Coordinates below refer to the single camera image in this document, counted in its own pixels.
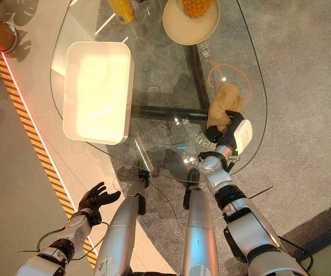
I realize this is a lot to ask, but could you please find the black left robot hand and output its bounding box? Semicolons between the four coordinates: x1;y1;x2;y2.
78;181;122;214

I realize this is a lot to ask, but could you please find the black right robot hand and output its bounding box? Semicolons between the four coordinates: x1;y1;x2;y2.
205;110;253;155

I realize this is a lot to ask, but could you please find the tan wiping cloth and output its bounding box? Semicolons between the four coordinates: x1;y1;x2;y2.
206;83;248;133

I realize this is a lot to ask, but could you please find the white rectangular basket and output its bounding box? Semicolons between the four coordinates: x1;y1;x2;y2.
62;41;135;145

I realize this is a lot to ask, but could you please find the silver left robot leg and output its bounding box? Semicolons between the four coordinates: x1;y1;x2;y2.
93;168;151;276

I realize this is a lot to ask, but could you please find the silver robot leg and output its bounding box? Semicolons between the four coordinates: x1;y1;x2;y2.
180;168;220;276
93;168;151;276

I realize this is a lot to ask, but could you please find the yellow black hazard tape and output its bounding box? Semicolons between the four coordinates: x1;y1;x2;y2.
0;47;99;270

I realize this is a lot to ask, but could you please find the silver right robot leg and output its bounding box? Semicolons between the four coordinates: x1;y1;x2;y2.
180;168;220;276

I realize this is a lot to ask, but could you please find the cream round plate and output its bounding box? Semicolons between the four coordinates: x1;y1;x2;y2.
161;0;221;46

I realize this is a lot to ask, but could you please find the yellow pineapple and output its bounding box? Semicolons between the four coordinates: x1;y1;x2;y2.
182;0;213;19

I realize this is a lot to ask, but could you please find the yellow juice bottle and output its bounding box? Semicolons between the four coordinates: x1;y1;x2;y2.
109;0;134;24

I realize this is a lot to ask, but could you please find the person's shoe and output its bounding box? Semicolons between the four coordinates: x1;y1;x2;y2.
3;21;20;53

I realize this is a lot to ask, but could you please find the orange cord loop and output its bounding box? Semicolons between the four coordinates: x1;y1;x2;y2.
207;59;253;102

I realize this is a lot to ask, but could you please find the black table frame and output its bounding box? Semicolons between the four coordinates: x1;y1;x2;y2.
130;44;212;123

